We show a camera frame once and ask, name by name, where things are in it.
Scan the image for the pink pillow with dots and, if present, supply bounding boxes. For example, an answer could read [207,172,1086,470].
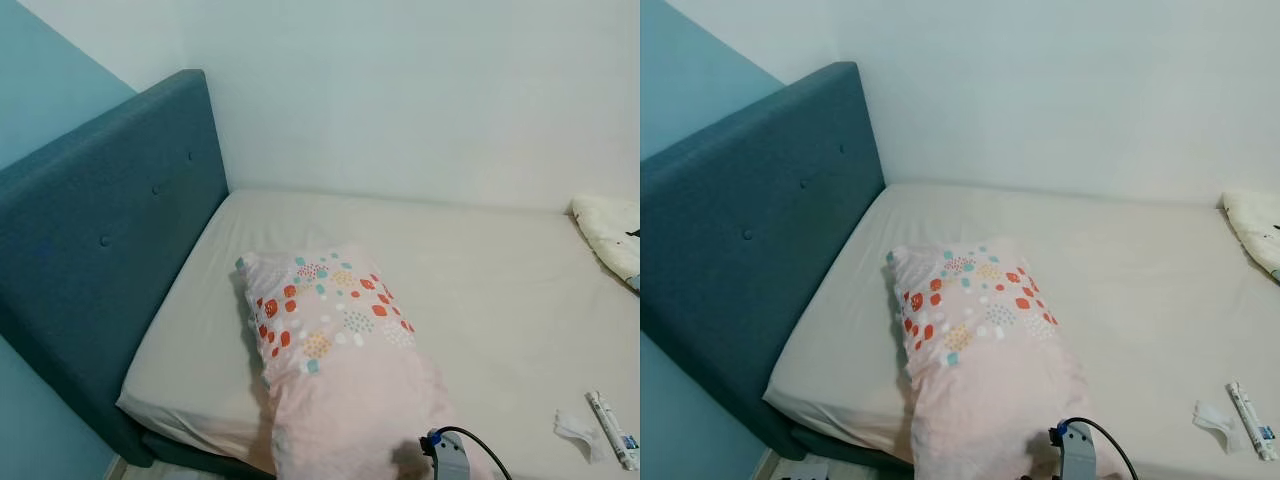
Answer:
[236,242,496,480]
[885,240,1131,480]

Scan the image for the white tube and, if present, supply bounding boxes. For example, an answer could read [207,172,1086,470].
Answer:
[586,390,639,471]
[1227,381,1279,463]

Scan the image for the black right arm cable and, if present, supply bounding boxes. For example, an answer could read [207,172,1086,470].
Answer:
[1060,417,1141,480]
[435,426,513,480]

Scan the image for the teal bed base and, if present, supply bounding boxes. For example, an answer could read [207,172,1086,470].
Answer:
[138,428,276,480]
[785,425,916,473]

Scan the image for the white tissue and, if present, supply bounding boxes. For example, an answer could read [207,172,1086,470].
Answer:
[1192,401,1246,453]
[555,408,607,463]

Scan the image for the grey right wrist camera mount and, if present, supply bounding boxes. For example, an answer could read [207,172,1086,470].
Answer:
[420,430,471,480]
[1050,420,1101,480]

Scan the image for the teal fabric headboard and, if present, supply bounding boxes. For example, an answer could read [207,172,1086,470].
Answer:
[0,68,231,466]
[640,62,887,463]

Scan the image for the cream cartoon print blanket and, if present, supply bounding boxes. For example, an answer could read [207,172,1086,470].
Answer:
[1220,190,1280,283]
[569,195,640,291]

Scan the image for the beige sheeted mattress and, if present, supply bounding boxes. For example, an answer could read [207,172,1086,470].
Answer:
[763,182,1280,480]
[117,188,640,480]

